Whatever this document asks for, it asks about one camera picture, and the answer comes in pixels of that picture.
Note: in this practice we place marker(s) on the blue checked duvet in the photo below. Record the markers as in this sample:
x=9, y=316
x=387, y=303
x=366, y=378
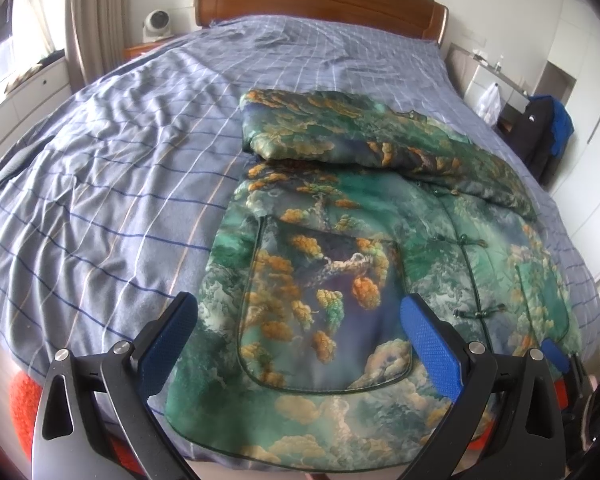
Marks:
x=130, y=160

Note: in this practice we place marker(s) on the green printed padded jacket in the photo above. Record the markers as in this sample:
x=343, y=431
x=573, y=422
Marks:
x=330, y=240

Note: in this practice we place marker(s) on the grey bedside desk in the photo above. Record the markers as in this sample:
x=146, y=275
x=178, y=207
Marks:
x=459, y=65

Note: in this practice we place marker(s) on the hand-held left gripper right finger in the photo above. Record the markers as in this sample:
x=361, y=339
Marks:
x=432, y=350

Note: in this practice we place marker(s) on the black jacket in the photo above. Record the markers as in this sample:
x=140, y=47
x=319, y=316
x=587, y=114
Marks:
x=529, y=135

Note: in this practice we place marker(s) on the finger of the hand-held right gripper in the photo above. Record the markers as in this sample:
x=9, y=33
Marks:
x=554, y=352

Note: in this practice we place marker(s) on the beige curtain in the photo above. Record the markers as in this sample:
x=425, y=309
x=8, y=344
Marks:
x=95, y=10

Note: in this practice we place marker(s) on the white wardrobe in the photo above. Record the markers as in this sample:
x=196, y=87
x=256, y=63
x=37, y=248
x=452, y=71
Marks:
x=594, y=160

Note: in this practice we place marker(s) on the clear bottle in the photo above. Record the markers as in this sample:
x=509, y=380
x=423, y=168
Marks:
x=498, y=63

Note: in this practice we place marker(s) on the window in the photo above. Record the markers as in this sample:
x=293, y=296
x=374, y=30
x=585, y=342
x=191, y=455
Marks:
x=0, y=55

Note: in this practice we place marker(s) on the white plastic bag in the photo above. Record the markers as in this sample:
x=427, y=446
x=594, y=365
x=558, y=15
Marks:
x=487, y=105

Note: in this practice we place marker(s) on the sheer white curtain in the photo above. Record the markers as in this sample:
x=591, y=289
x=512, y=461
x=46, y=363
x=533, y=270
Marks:
x=40, y=10

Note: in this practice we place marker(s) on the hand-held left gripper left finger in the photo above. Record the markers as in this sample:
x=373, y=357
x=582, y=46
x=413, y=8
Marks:
x=167, y=345

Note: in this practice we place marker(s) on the blue garment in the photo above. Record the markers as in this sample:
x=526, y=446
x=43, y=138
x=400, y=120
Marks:
x=562, y=125

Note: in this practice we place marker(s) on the wooden nightstand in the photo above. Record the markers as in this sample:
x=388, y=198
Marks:
x=140, y=50

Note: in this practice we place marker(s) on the white drawer cabinet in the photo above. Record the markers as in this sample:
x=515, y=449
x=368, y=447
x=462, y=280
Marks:
x=25, y=105

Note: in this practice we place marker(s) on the small white fan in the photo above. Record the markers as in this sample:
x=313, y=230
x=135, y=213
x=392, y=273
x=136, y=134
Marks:
x=157, y=22

